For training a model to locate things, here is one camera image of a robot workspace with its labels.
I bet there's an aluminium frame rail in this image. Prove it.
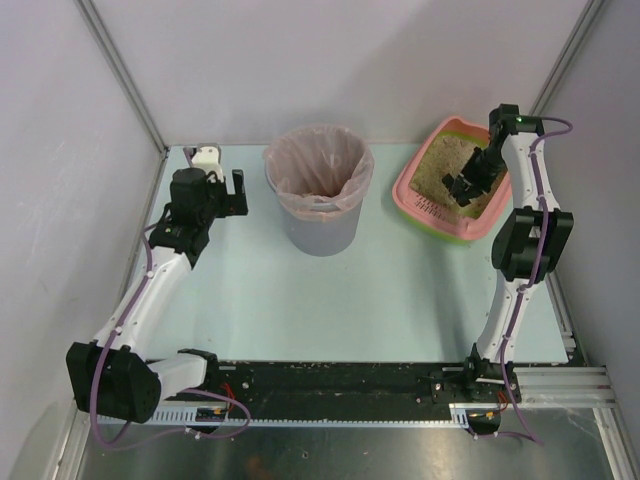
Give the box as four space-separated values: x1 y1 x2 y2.
69 357 614 424

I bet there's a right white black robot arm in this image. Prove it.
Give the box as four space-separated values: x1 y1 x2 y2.
432 104 574 403

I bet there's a beige cat litter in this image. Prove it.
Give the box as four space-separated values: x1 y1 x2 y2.
409 132 506 219

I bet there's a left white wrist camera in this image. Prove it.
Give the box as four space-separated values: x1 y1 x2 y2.
191 144 224 174

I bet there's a pink plastic bin liner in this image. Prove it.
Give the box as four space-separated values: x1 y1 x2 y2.
263 125 375 222

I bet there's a grey trash bucket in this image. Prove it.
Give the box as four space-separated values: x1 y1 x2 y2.
265 165 373 257

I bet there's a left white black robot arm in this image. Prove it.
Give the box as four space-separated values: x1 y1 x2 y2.
66 167 248 424

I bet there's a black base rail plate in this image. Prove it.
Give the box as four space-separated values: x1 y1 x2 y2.
187 362 508 425

